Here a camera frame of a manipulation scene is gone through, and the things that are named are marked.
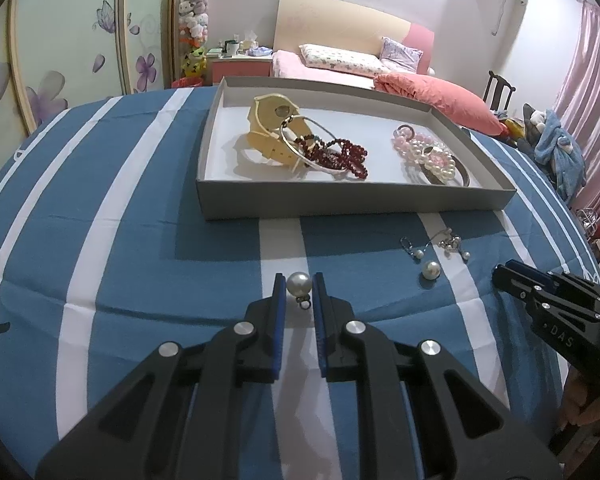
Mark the small pearl hook earring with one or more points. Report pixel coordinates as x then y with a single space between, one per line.
418 254

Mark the beige pink bed headboard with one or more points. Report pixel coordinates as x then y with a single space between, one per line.
330 25

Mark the coral pink pillow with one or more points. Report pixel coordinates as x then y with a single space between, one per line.
440 97

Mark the pink nightstand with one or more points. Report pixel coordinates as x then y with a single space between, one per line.
240 69

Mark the grey cardboard box tray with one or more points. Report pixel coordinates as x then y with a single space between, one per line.
330 201

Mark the white air conditioner pipe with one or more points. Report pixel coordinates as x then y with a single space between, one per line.
507 0

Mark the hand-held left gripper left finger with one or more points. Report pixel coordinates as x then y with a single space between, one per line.
279 320

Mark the tissue box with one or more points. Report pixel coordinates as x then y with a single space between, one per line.
257 47

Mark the lilac pillow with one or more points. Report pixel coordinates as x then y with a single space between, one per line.
400 52

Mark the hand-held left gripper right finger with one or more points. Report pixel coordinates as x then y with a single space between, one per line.
321 320

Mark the dark wooden chair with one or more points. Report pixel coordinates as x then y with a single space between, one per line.
497 82

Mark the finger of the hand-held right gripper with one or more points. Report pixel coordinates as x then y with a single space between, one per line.
530 271
530 295

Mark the silver cluster pearl earring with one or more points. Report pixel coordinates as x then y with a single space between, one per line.
450 244

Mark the colourful toys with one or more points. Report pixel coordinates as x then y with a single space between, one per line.
511 127

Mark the grey metal cuff bangle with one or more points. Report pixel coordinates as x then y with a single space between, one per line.
466 175

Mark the blue white striped sheet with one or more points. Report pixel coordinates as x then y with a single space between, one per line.
130 260

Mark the person's right hand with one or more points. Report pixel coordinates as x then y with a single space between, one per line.
579 402

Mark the white patterned pillow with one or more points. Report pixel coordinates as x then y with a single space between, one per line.
340 57

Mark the floral glass sliding wardrobe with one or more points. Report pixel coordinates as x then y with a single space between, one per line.
55 35

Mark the pink bed sheet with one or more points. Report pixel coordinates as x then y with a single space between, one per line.
285 65

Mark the blue plush garment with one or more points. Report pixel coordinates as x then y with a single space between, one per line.
560 160

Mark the pink curtain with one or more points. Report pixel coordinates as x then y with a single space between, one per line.
590 85

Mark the grey plush toy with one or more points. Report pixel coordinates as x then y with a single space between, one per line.
532 120

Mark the large pearl earring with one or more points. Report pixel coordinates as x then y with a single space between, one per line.
298 284
431 270

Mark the tube of plush toys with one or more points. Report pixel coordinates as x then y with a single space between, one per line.
192 10

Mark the thin silver bangle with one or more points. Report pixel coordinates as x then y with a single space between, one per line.
307 161

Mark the white mug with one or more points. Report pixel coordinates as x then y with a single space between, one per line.
231 48

